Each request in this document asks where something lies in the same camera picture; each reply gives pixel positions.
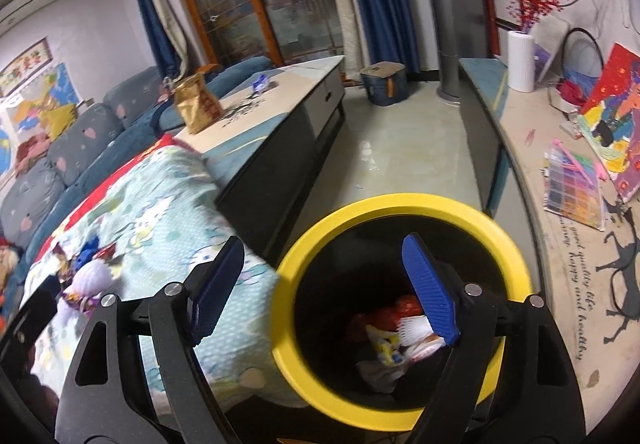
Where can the blue toy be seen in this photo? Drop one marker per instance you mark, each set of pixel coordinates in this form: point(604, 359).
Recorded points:
point(90, 249)

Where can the white paper roll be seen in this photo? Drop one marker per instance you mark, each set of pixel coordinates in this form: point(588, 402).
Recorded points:
point(521, 64)

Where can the printed top tv cabinet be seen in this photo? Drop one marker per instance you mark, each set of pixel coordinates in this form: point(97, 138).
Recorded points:
point(510, 134)

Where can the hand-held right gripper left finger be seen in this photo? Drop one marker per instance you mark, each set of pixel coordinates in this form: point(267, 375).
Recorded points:
point(216, 294)

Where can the blue grey fabric sofa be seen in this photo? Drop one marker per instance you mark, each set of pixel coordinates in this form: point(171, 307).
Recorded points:
point(90, 144)

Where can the framed embroidery wall picture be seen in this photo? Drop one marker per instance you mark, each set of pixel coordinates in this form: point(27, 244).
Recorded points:
point(25, 66)

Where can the blue storage box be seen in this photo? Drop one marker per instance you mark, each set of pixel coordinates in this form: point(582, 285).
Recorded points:
point(382, 84)

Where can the pink plastic tool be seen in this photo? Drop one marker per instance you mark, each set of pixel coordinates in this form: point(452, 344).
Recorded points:
point(575, 159)

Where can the white yellow crumpled wrapper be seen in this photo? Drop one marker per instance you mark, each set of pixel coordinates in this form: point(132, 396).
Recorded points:
point(387, 351)

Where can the cat printed light blue blanket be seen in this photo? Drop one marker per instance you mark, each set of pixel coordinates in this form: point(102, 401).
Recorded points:
point(150, 204)

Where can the blue white wrapper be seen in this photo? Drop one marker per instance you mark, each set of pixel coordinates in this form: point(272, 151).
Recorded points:
point(260, 84)

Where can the white framed purple picture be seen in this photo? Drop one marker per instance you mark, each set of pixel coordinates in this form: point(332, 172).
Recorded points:
point(547, 59)

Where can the red pole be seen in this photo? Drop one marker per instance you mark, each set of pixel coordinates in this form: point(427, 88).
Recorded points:
point(492, 34)

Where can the red printed cloth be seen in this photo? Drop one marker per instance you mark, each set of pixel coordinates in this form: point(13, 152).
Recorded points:
point(115, 184)

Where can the grey standing air conditioner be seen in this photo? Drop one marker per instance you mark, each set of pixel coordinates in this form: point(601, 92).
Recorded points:
point(445, 24)

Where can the yellow rimmed black trash bin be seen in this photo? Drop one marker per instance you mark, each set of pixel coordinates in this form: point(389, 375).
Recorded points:
point(350, 211)

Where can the red crumpled wrapper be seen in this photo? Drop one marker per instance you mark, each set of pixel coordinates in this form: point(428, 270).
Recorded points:
point(395, 310)

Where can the coffee table with dark drawers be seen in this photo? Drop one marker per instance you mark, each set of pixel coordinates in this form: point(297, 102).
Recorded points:
point(280, 134)

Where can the clear box of coloured beads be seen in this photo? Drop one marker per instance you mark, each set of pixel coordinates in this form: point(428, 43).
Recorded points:
point(570, 194)

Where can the white ribbed paper liner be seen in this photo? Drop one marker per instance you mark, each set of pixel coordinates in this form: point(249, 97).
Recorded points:
point(412, 326)

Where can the purple plush toy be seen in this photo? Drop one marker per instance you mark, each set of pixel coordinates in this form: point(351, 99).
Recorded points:
point(87, 281)

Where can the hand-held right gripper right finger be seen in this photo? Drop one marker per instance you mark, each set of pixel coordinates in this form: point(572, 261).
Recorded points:
point(431, 289)

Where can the world map wall poster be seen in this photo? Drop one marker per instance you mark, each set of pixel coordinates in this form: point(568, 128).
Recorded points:
point(45, 104)

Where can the gold snack bag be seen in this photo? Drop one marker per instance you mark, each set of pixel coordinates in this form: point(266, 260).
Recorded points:
point(197, 104)

